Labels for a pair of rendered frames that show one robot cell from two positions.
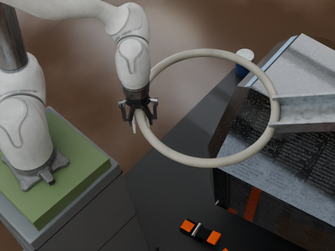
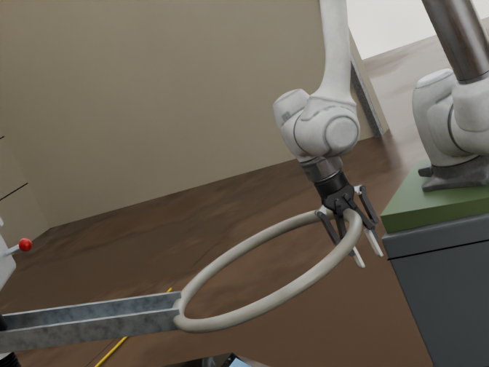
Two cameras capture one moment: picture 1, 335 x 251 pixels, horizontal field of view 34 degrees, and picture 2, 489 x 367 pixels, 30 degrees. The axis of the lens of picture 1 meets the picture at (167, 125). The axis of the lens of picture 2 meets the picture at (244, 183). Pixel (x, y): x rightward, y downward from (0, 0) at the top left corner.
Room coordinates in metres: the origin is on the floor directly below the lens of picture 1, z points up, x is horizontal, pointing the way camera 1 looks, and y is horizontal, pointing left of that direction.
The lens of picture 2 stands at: (3.01, -0.70, 1.56)
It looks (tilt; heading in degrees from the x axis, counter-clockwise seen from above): 13 degrees down; 163
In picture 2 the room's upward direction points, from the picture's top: 24 degrees counter-clockwise
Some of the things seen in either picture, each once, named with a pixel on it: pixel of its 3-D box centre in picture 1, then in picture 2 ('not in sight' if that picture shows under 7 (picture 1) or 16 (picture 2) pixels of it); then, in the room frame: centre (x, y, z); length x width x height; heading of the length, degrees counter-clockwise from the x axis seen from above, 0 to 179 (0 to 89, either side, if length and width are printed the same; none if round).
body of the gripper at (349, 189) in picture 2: (137, 98); (335, 191); (1.13, 0.08, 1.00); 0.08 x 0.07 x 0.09; 84
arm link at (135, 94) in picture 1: (135, 84); (321, 164); (1.13, 0.08, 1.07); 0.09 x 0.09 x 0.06
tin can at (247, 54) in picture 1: (244, 62); not in sight; (1.97, -0.48, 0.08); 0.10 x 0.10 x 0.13
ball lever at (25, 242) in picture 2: not in sight; (17, 248); (0.87, -0.61, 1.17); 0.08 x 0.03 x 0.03; 69
